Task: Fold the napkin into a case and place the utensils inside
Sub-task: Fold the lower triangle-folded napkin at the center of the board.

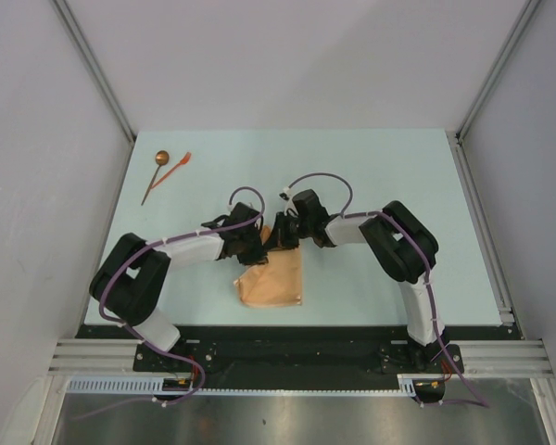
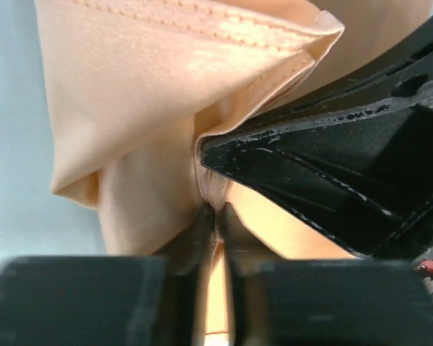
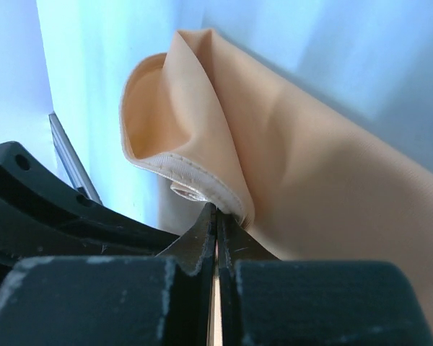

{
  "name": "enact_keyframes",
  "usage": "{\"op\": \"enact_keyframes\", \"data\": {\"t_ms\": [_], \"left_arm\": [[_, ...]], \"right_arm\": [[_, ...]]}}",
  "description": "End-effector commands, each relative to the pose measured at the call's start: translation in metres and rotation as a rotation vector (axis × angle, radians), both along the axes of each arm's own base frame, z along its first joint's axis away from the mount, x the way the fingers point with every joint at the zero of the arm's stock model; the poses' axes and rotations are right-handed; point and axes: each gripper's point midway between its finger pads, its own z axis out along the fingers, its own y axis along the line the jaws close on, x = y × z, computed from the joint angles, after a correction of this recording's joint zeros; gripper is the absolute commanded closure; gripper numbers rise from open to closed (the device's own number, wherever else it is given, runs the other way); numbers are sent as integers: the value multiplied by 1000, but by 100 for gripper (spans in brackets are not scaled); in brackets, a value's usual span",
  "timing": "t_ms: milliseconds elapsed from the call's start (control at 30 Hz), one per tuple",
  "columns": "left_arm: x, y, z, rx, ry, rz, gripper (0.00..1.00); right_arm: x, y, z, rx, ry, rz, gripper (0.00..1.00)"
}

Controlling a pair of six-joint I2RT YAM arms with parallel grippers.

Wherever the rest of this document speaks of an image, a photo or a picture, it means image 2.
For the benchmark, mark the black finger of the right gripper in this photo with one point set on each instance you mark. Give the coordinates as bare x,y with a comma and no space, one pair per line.
353,159

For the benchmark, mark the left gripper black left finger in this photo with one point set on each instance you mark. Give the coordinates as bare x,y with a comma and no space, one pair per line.
182,314

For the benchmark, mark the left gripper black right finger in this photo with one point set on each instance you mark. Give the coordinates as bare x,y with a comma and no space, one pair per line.
247,302

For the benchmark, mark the orange cloth napkin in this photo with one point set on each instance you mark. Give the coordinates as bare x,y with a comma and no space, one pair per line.
133,87

